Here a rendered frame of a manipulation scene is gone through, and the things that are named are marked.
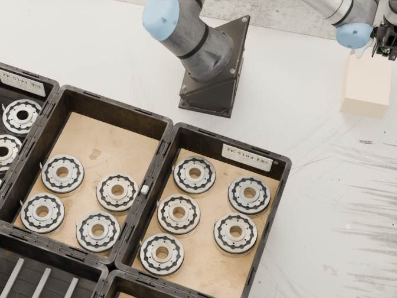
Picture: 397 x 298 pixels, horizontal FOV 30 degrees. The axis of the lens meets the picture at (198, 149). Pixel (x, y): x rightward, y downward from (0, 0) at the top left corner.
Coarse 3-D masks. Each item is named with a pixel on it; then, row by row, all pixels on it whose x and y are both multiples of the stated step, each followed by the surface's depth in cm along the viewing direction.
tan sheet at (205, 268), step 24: (216, 168) 185; (240, 168) 185; (168, 192) 181; (216, 192) 182; (216, 216) 179; (264, 216) 179; (144, 240) 175; (192, 240) 175; (192, 264) 173; (216, 264) 173; (240, 264) 173; (192, 288) 170; (216, 288) 170; (240, 288) 170
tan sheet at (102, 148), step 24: (72, 120) 190; (96, 120) 190; (72, 144) 186; (96, 144) 187; (120, 144) 187; (144, 144) 187; (96, 168) 184; (120, 168) 184; (144, 168) 184; (120, 192) 181; (72, 216) 177; (120, 216) 178; (72, 240) 174
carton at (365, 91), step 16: (352, 64) 209; (368, 64) 209; (384, 64) 210; (352, 80) 206; (368, 80) 207; (384, 80) 207; (352, 96) 204; (368, 96) 204; (384, 96) 204; (352, 112) 209; (368, 112) 208; (384, 112) 206
